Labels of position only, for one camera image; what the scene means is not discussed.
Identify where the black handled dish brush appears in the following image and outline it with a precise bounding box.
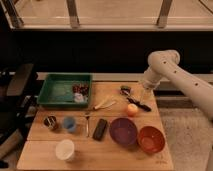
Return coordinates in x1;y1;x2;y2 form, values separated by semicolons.
120;86;151;112

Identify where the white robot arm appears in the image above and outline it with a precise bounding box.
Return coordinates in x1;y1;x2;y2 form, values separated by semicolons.
141;50;213;121

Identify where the blue plastic cup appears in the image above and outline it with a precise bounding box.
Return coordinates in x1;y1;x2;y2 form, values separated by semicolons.
62;117;77;133

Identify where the white cup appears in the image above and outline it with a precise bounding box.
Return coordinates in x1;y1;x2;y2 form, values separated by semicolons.
55;139;75;162

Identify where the shiny metal cup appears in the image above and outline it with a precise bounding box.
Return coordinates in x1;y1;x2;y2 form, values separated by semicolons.
43;116;58;131

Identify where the orange round fruit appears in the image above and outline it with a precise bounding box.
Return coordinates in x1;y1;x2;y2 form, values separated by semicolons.
126;103;138;117

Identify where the purple bowl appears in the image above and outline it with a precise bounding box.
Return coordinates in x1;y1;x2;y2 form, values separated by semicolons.
109;118;138;146

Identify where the orange bowl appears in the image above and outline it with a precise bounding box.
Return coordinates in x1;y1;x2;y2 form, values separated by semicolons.
137;126;165;154

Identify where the black rectangular block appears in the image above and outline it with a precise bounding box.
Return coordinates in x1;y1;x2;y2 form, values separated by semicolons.
92;119;108;141

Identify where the dark red object in tray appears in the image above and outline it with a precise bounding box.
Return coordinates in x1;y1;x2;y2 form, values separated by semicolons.
72;84;89;95

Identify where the metal fork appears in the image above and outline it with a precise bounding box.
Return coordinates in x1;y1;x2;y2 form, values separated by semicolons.
85;112;90;138

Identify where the clear plastic piece in tray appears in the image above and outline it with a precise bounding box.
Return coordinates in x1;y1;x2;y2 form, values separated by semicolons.
74;93;88;103

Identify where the green plastic tray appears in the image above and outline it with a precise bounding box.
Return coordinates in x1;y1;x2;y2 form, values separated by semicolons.
37;73;92;108

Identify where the black chair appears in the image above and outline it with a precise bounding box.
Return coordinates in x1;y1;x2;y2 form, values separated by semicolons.
0;63;39;168

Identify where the wooden handled spatula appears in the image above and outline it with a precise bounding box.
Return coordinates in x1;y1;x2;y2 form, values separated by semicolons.
89;100;117;111

